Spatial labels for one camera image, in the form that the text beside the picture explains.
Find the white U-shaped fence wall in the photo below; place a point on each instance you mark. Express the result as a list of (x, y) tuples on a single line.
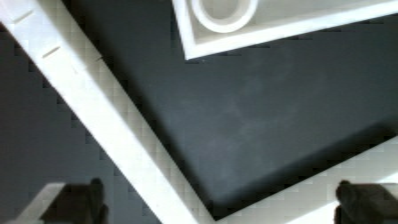
[(68, 60)]

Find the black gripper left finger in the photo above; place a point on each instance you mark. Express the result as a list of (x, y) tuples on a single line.
[(66, 204)]

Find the white square tabletop part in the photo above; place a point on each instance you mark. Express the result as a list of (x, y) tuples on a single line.
[(226, 24)]

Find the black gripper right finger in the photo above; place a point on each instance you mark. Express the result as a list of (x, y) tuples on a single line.
[(368, 203)]

